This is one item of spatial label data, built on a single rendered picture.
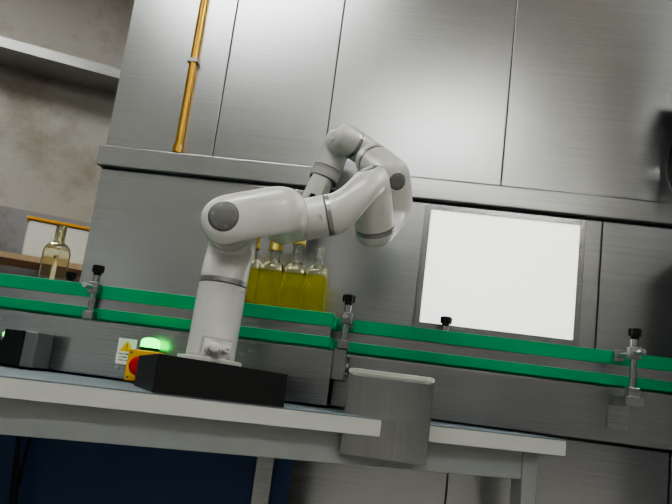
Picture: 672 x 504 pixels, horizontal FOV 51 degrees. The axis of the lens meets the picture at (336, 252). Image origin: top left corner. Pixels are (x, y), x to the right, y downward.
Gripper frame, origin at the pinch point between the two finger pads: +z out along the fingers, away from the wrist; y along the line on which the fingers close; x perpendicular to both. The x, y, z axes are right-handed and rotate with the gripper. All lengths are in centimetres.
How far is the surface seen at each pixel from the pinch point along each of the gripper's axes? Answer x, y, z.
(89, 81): -206, -224, -79
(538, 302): 64, -12, -8
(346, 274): 13.6, -11.9, 4.1
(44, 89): -230, -223, -64
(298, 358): 13.9, 15.6, 29.7
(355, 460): 34, 31, 44
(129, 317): -27.1, 14.1, 35.9
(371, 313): 23.8, -11.9, 11.4
